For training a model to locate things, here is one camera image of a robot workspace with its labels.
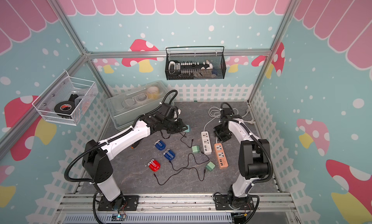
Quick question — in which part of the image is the white power strip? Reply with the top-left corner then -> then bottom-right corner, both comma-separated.
201,131 -> 212,155

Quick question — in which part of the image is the black tape roll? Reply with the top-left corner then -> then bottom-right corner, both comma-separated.
54,101 -> 76,118

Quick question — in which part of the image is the white wire wall basket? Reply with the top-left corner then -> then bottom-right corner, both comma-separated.
33,71 -> 98,126

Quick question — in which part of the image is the orange power strip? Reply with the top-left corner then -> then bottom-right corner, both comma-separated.
214,143 -> 228,169

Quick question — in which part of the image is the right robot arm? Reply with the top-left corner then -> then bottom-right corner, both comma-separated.
214,102 -> 274,209

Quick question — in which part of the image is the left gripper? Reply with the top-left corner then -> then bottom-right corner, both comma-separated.
162,118 -> 188,133

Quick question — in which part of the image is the black wire mesh basket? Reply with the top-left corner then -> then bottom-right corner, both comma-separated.
165,46 -> 226,80

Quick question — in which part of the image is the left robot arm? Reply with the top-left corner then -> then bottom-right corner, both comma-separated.
64,103 -> 188,211

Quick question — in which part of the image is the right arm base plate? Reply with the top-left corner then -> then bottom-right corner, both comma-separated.
213,193 -> 254,211

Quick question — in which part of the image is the orange black screwdriver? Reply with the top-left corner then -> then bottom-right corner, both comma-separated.
131,143 -> 139,149

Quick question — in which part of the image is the long black charging cable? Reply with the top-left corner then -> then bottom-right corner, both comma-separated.
153,152 -> 210,186

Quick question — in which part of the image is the clear plastic storage box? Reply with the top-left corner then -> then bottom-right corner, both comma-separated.
106,81 -> 169,130

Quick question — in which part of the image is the green charger adapter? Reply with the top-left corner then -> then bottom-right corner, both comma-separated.
184,125 -> 190,132
191,145 -> 201,154
206,162 -> 216,172

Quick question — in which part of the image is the white power strip cord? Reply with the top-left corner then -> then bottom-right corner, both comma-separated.
203,106 -> 256,133

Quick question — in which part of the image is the black socket bit holder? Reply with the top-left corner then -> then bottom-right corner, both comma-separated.
166,61 -> 213,77

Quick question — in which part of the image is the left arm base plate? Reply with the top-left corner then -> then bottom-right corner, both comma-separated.
98,195 -> 139,211

